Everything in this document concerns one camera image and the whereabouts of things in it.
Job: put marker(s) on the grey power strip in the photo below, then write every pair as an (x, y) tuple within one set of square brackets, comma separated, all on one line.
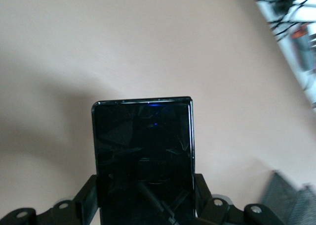
[(302, 49)]

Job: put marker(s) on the black slab phone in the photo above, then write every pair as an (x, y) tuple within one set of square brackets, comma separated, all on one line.
[(143, 141)]

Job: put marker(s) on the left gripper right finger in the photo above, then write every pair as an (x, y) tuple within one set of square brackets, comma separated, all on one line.
[(206, 197)]

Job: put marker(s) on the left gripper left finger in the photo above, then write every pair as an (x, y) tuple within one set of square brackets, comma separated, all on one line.
[(81, 197)]

